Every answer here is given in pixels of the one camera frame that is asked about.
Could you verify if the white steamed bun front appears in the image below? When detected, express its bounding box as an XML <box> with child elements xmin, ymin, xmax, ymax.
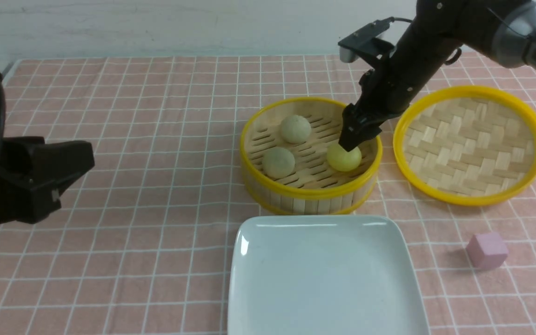
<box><xmin>262</xmin><ymin>147</ymin><xmax>295</xmax><ymax>180</ymax></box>

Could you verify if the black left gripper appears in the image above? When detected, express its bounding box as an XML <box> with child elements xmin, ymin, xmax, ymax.
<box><xmin>0</xmin><ymin>136</ymin><xmax>95</xmax><ymax>225</ymax></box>

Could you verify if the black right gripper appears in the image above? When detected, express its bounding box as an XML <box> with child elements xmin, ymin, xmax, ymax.
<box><xmin>338</xmin><ymin>21</ymin><xmax>462</xmax><ymax>150</ymax></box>

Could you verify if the white square plate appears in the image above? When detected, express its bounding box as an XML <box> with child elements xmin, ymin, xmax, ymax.
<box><xmin>227</xmin><ymin>215</ymin><xmax>430</xmax><ymax>335</ymax></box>

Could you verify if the yellow steamed bun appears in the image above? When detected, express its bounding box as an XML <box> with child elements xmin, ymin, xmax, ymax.
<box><xmin>326</xmin><ymin>142</ymin><xmax>362</xmax><ymax>172</ymax></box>

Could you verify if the yellow-rimmed bamboo steamer basket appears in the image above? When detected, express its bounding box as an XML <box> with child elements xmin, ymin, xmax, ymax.
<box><xmin>240</xmin><ymin>97</ymin><xmax>382</xmax><ymax>215</ymax></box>

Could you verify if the pink cube block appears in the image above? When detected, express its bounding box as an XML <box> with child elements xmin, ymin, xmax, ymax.
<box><xmin>465</xmin><ymin>232</ymin><xmax>509</xmax><ymax>271</ymax></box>

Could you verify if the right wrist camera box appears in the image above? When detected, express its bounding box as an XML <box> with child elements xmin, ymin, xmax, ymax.
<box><xmin>338</xmin><ymin>17</ymin><xmax>395</xmax><ymax>68</ymax></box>

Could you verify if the white steamed bun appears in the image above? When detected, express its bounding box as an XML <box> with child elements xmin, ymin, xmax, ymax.
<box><xmin>280</xmin><ymin>114</ymin><xmax>311</xmax><ymax>144</ymax></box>
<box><xmin>262</xmin><ymin>147</ymin><xmax>295</xmax><ymax>180</ymax></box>

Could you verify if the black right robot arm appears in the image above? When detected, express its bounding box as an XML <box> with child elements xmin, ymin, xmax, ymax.
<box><xmin>338</xmin><ymin>0</ymin><xmax>536</xmax><ymax>151</ymax></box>

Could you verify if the pink checkered tablecloth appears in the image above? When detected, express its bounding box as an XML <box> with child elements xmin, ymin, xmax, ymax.
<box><xmin>0</xmin><ymin>53</ymin><xmax>536</xmax><ymax>335</ymax></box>

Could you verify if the yellow-rimmed woven steamer lid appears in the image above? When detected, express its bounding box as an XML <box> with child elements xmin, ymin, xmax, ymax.
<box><xmin>393</xmin><ymin>86</ymin><xmax>536</xmax><ymax>207</ymax></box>

